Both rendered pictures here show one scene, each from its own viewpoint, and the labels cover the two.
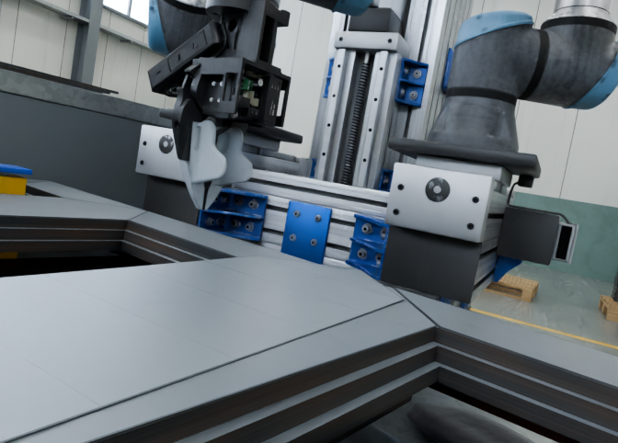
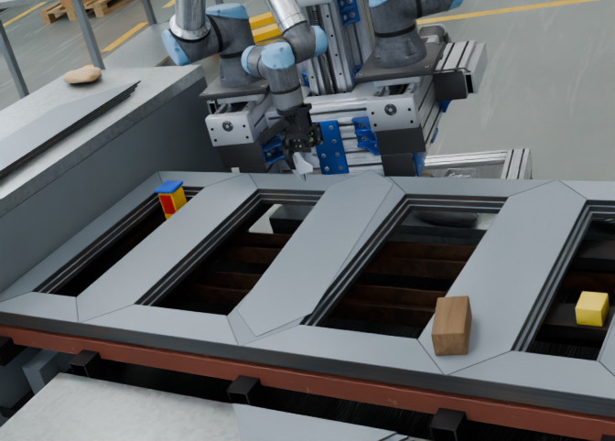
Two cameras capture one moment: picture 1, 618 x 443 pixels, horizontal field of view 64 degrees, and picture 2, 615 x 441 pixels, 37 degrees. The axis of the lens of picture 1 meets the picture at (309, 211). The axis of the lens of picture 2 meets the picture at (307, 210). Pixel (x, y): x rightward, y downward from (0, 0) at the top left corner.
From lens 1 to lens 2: 188 cm
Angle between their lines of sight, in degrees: 22
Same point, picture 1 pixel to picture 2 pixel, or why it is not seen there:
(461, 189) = (401, 106)
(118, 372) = (346, 245)
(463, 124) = (390, 55)
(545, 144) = not seen: outside the picture
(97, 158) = (165, 139)
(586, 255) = not seen: outside the picture
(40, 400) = (341, 253)
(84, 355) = (336, 245)
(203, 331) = (350, 230)
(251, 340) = (361, 226)
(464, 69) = (380, 23)
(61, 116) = (140, 129)
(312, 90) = not seen: outside the picture
